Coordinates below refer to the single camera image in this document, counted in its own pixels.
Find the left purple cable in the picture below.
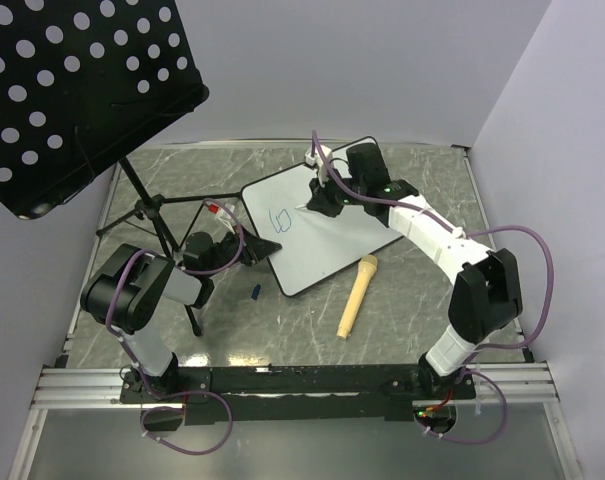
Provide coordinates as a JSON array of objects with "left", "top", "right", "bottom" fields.
[{"left": 104, "top": 198, "right": 247, "bottom": 455}]

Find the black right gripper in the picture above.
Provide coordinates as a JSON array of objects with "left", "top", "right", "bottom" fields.
[{"left": 307, "top": 166, "right": 366, "bottom": 218}]

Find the black perforated music stand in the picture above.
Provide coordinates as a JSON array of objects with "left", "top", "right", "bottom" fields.
[{"left": 0, "top": 0, "right": 211, "bottom": 338}]

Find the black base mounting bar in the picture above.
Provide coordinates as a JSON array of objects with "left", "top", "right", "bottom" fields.
[{"left": 120, "top": 362, "right": 476, "bottom": 425}]

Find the blue marker cap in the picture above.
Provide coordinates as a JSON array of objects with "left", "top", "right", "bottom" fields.
[{"left": 251, "top": 284, "right": 261, "bottom": 300}]

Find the white whiteboard black frame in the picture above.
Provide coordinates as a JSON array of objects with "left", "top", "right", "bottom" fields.
[{"left": 241, "top": 163, "right": 400, "bottom": 297}]

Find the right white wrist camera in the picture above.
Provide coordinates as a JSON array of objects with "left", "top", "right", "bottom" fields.
[{"left": 305, "top": 145, "right": 333, "bottom": 187}]

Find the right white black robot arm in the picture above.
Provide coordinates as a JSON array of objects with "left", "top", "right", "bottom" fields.
[{"left": 305, "top": 140, "right": 523, "bottom": 398}]

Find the purple cable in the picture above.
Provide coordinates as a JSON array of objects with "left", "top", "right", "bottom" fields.
[
  {"left": 310, "top": 130, "right": 554, "bottom": 445},
  {"left": 104, "top": 198, "right": 247, "bottom": 455}
]

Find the beige toy microphone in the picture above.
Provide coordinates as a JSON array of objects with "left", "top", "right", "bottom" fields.
[{"left": 336, "top": 255, "right": 378, "bottom": 340}]

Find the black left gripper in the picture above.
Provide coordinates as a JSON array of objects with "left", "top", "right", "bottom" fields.
[{"left": 205, "top": 224, "right": 282, "bottom": 278}]

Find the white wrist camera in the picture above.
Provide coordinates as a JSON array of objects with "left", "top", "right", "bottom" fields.
[
  {"left": 305, "top": 145, "right": 333, "bottom": 187},
  {"left": 205, "top": 200, "right": 237, "bottom": 232}
]

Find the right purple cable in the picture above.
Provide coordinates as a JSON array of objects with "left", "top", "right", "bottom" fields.
[{"left": 310, "top": 130, "right": 554, "bottom": 445}]

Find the aluminium rail frame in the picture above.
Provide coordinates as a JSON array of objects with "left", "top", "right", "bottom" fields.
[{"left": 29, "top": 161, "right": 567, "bottom": 479}]

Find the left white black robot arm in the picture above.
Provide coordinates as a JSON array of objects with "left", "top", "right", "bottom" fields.
[{"left": 80, "top": 227, "right": 282, "bottom": 402}]

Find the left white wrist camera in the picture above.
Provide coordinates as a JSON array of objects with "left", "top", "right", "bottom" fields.
[{"left": 205, "top": 200, "right": 237, "bottom": 232}]

